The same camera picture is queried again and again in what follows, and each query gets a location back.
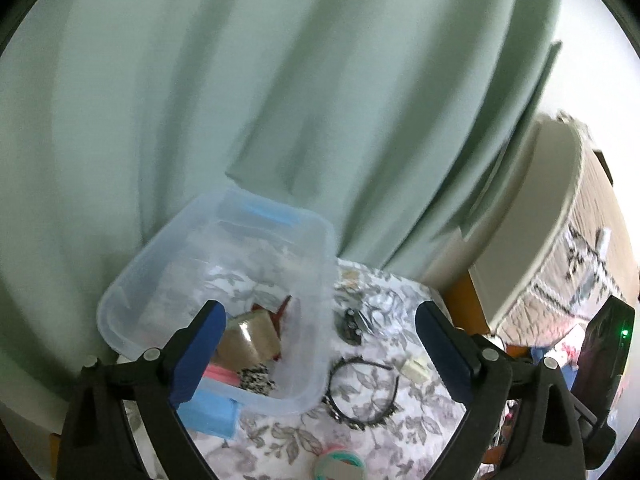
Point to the black hair clip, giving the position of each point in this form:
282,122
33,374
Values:
348,328

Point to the gold brown small box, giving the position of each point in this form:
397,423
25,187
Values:
250,339

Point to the green curtain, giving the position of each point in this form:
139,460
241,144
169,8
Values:
384,116

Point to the floral grey table cloth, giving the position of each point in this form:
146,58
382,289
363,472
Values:
286,447

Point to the blue bin latch handle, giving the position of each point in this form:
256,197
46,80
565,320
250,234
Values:
210,414

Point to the quilted beige bed cover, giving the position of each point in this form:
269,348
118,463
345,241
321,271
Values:
591,259

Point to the pink hair roller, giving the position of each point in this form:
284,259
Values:
221,374

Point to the clear plastic storage bin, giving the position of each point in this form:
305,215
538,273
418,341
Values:
240,249

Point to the black white patterned item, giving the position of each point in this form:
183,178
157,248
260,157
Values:
257,380

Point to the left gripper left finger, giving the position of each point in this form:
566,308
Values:
97,441

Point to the small gold hair clip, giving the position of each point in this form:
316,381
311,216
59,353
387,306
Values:
415,370

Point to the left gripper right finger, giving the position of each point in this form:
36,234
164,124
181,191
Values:
483,378

